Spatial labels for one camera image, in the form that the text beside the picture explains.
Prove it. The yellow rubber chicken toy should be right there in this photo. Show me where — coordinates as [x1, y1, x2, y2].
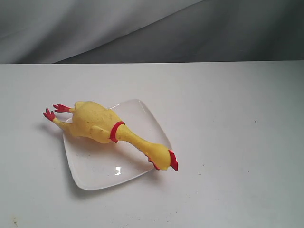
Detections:
[43, 101, 178, 171]

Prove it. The white square plate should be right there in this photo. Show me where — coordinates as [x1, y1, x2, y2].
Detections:
[63, 99, 172, 190]

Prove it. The grey backdrop cloth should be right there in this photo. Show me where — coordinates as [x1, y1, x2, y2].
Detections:
[0, 0, 304, 64]

